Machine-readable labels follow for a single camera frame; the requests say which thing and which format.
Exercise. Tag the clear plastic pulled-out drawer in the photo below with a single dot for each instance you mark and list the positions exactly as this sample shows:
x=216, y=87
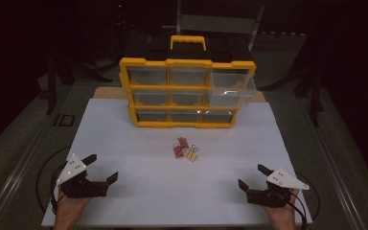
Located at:
x=231, y=92

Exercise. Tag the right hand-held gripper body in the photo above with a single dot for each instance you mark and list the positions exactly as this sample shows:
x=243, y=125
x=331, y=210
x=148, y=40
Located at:
x=284, y=182

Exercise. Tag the red binder clip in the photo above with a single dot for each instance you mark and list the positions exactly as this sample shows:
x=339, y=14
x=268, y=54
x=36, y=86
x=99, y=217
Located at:
x=177, y=151
x=182, y=142

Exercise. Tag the black metal stand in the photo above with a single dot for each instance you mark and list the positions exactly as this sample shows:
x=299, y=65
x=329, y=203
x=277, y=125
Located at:
x=315, y=102
x=51, y=92

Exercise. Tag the person's right hand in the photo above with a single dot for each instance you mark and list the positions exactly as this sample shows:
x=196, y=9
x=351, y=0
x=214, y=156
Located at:
x=282, y=214

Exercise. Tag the yellow binder clip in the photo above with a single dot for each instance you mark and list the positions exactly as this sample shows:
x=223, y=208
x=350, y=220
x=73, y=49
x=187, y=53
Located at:
x=190, y=155

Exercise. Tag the metal floor rail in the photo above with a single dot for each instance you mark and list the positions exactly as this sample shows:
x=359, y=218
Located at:
x=20, y=174
x=336, y=179

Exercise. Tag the set of closed clear drawers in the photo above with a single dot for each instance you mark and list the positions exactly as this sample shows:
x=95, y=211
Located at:
x=148, y=76

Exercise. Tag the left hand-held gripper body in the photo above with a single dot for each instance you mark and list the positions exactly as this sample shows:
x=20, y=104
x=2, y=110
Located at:
x=72, y=169

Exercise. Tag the person's left hand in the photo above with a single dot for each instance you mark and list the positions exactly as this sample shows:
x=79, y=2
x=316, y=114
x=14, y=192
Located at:
x=71, y=206

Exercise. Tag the yellow black drawer organizer cabinet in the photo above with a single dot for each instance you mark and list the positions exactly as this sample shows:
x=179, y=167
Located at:
x=188, y=63

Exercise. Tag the grey metal folding chair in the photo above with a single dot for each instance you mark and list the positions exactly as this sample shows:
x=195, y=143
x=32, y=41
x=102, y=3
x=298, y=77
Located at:
x=217, y=23

